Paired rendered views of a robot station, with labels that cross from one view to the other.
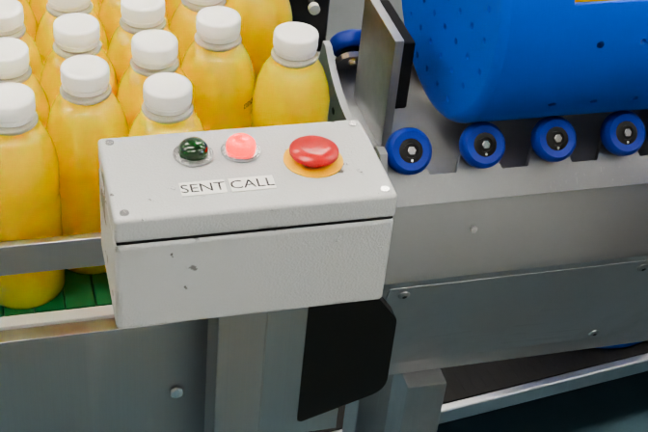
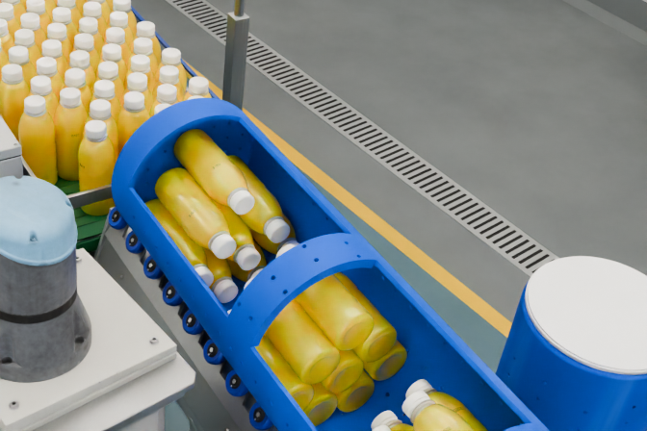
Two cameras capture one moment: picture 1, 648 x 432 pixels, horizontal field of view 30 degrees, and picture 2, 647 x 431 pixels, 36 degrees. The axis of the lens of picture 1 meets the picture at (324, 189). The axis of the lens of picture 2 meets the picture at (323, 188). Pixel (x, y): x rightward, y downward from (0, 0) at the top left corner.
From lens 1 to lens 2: 1.83 m
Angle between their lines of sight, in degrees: 54
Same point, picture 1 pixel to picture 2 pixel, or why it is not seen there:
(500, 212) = (131, 281)
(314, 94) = (85, 153)
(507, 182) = (136, 268)
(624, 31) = (139, 218)
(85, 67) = (39, 81)
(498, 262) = not seen: hidden behind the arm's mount
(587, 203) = (154, 314)
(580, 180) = (153, 297)
